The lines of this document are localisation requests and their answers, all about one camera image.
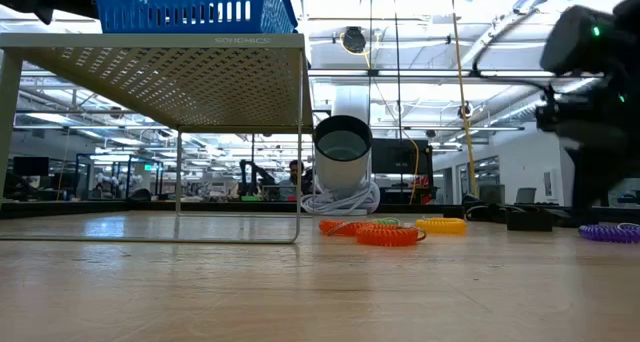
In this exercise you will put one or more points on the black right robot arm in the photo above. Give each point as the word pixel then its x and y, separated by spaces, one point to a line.
pixel 580 42

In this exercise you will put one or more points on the orange spiral wrist coil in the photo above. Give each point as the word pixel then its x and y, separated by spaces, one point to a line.
pixel 387 235
pixel 335 227

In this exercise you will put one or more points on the black aluminium table frame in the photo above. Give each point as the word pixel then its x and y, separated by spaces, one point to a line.
pixel 75 209

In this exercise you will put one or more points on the large black monitor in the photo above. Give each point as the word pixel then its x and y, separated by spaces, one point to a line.
pixel 400 157

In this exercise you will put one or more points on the blue slotted plastic basket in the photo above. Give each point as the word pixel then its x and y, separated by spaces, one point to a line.
pixel 175 27

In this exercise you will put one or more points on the purple spiral wrist coil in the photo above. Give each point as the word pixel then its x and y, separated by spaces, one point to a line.
pixel 607 233

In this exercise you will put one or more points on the black background robot arm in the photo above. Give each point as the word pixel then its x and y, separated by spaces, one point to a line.
pixel 255 174

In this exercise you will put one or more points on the green spiral wrist coil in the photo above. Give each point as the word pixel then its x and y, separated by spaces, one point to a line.
pixel 387 221

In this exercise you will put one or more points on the pale perforated metal shelf riser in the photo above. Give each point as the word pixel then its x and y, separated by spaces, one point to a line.
pixel 150 82

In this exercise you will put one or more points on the person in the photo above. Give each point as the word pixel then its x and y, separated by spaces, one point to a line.
pixel 296 174

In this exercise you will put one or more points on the yellow spiral wrist coil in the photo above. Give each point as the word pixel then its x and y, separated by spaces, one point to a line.
pixel 440 225

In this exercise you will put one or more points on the small black monitor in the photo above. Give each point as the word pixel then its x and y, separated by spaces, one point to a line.
pixel 30 165

